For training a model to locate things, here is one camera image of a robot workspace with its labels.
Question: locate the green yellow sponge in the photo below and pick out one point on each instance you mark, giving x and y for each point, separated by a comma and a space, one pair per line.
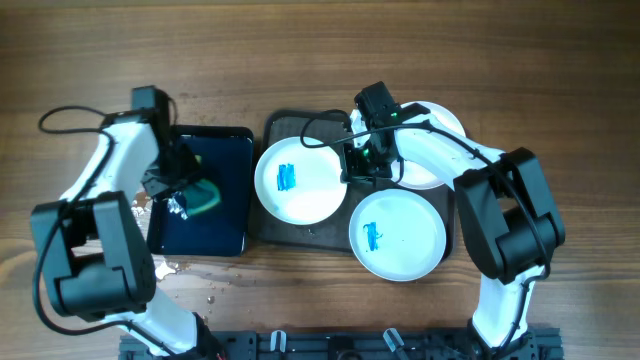
192, 193

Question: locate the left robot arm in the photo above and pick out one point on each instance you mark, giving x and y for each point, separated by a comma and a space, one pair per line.
94, 269

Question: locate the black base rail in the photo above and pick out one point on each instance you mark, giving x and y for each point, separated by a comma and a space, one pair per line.
443, 343

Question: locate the black water tray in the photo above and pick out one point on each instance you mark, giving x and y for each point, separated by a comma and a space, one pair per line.
226, 155

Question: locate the dark brown serving tray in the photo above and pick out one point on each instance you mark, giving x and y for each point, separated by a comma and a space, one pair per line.
331, 234

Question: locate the white plate bottom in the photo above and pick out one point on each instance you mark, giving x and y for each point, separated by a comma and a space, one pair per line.
397, 235

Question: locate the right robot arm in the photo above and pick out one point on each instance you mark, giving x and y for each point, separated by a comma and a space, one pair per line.
510, 222

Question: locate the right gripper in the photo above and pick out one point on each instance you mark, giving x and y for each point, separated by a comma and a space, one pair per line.
352, 171

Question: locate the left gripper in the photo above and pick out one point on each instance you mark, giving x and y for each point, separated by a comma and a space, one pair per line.
158, 187

